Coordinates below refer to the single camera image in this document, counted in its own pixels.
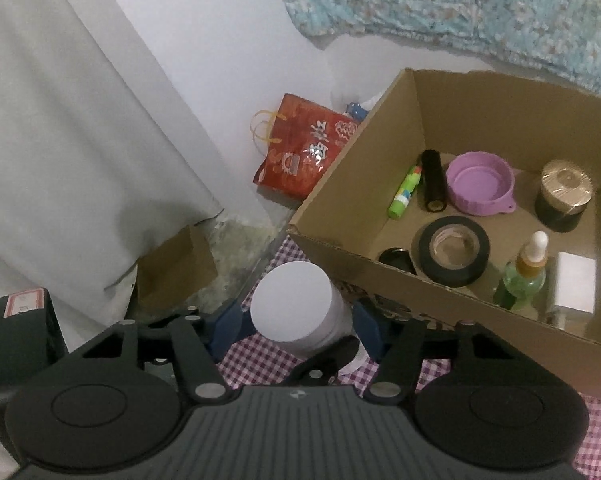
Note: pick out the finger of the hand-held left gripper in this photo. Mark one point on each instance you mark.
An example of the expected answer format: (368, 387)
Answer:
(315, 370)

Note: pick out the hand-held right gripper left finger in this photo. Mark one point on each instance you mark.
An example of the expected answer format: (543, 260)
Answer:
(228, 332)

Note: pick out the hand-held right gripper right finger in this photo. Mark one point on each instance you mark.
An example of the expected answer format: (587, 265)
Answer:
(368, 327)

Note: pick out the brown cardboard box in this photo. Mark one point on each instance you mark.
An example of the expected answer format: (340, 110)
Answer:
(360, 270)

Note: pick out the white plastic bottle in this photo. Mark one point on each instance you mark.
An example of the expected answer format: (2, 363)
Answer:
(290, 305)

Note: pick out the black oval case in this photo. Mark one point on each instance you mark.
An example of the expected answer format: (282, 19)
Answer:
(398, 259)

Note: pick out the black tape roll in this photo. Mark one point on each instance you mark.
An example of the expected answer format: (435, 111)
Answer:
(455, 277)

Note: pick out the green glue stick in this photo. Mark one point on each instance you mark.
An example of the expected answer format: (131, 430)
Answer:
(403, 195)

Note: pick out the black cylinder tube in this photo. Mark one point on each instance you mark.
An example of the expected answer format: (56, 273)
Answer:
(433, 180)

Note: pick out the green dropper bottle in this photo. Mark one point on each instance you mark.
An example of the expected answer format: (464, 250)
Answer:
(523, 280)

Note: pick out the purple collapsible cup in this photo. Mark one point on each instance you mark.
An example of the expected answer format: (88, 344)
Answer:
(480, 185)

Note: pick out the white charger plug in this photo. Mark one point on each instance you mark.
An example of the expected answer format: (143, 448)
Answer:
(573, 285)

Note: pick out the dark jar with gold lid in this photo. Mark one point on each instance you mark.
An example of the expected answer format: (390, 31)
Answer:
(563, 195)

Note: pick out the red printed bag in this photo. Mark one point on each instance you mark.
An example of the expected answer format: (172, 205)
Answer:
(300, 160)

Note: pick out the blue plastic object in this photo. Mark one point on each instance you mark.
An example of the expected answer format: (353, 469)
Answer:
(356, 110)

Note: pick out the grey white curtain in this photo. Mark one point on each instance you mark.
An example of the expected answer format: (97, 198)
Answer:
(70, 135)

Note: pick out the clear plastic bag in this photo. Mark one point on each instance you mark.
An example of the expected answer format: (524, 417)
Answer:
(373, 99)

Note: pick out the purple checked tablecloth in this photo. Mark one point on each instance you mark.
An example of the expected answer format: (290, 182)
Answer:
(600, 435)

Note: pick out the blue floral cloth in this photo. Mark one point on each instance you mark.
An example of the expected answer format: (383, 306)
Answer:
(455, 5)

